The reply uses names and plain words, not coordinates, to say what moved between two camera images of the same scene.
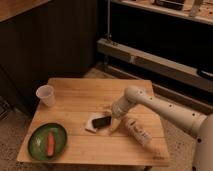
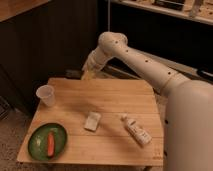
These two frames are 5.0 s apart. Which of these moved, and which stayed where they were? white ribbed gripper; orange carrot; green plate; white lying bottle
Moved: white ribbed gripper
Stayed: orange carrot; white lying bottle; green plate
